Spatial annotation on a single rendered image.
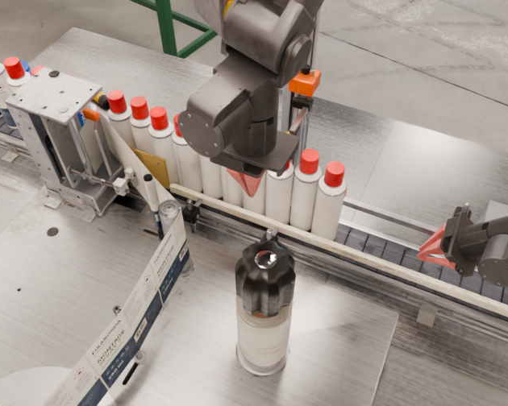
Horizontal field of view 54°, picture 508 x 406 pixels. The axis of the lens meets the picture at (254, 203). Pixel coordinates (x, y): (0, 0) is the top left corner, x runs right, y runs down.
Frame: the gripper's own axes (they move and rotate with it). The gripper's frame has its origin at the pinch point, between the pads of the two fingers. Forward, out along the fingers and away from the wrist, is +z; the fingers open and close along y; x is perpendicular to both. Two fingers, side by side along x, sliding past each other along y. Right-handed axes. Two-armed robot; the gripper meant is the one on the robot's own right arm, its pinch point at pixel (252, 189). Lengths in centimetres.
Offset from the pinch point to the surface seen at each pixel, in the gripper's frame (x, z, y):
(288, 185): 17.9, 17.2, -0.8
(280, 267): -8.9, 1.8, 8.1
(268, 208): 17.0, 24.6, -4.0
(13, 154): 14, 36, -72
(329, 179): 17.8, 11.9, 6.7
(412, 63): 219, 112, 0
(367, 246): 21.2, 30.6, 16.2
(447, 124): 176, 114, 28
